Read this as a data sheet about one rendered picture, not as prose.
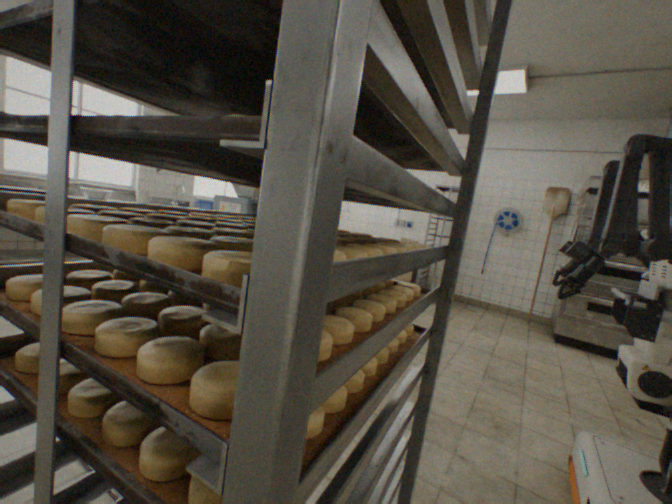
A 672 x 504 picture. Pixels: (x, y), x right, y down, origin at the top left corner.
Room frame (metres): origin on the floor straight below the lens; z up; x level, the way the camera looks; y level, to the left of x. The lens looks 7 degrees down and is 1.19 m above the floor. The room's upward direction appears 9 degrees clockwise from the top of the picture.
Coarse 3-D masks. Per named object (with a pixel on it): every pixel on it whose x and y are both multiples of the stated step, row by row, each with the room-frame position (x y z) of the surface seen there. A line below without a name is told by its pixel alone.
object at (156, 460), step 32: (32, 352) 0.36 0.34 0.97; (384, 352) 0.52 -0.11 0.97; (32, 384) 0.33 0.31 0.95; (64, 384) 0.33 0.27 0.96; (96, 384) 0.32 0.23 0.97; (352, 384) 0.41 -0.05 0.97; (64, 416) 0.30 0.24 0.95; (96, 416) 0.30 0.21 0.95; (128, 416) 0.28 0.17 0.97; (320, 416) 0.33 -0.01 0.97; (128, 448) 0.27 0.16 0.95; (160, 448) 0.25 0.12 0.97; (192, 448) 0.26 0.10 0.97; (320, 448) 0.31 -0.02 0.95; (160, 480) 0.24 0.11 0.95; (192, 480) 0.23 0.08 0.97
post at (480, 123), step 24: (504, 0) 0.69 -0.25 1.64; (504, 24) 0.69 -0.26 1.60; (504, 48) 0.71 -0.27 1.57; (480, 96) 0.69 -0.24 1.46; (480, 120) 0.69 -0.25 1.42; (480, 144) 0.69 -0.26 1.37; (456, 216) 0.69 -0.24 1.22; (456, 240) 0.69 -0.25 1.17; (456, 264) 0.69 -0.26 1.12; (432, 336) 0.69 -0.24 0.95; (432, 360) 0.69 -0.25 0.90; (432, 384) 0.69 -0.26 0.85; (408, 456) 0.69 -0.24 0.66; (408, 480) 0.69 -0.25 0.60
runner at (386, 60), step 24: (384, 24) 0.25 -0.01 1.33; (384, 48) 0.26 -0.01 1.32; (384, 72) 0.27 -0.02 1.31; (408, 72) 0.31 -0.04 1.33; (384, 96) 0.32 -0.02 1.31; (408, 96) 0.32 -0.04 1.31; (408, 120) 0.39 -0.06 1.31; (432, 120) 0.41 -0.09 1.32; (432, 144) 0.48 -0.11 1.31; (456, 168) 0.63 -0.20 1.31
